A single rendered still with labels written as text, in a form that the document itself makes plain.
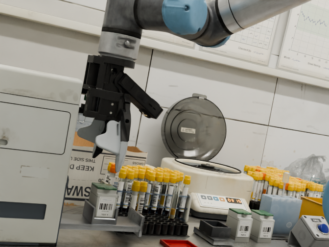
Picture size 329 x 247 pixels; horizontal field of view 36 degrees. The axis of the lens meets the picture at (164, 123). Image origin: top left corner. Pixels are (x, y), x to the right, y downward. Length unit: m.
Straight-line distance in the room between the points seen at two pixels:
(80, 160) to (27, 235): 0.35
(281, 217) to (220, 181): 0.20
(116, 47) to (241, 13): 0.23
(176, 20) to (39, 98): 0.26
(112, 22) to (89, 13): 0.64
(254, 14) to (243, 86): 0.90
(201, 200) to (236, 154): 0.53
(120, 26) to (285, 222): 0.67
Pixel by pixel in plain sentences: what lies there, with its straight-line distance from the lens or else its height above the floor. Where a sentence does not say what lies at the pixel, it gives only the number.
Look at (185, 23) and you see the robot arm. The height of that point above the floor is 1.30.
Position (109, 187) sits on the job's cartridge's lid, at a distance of 0.97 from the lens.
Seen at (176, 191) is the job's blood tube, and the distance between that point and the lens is 1.14.
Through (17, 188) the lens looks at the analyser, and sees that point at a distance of 0.89.
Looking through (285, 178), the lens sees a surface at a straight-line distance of 1.31.
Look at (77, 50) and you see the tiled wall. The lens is 1.55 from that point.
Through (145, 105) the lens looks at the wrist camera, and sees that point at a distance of 0.96.
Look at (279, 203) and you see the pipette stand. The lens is 1.29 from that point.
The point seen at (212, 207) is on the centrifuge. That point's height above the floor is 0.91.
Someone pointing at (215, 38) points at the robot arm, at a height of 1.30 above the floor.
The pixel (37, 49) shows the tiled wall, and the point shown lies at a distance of 1.52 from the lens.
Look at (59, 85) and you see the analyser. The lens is 0.88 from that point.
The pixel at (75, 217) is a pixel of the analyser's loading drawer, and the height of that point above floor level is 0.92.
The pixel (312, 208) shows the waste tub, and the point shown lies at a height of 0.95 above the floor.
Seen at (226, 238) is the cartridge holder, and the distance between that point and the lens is 1.14.
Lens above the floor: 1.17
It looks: 3 degrees down
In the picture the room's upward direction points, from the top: 10 degrees clockwise
